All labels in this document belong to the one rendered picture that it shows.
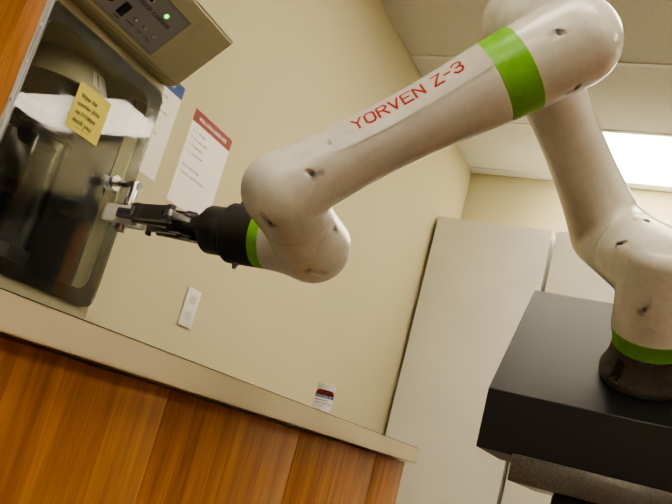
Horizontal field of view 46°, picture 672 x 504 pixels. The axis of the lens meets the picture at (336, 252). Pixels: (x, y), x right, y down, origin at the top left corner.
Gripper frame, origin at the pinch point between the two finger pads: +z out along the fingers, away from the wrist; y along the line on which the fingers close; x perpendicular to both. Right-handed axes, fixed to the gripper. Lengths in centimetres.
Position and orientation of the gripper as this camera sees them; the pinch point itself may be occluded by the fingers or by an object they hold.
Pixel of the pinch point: (125, 216)
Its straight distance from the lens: 134.4
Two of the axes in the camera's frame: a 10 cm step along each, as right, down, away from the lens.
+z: -9.0, -1.4, 4.2
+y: -3.6, -3.2, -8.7
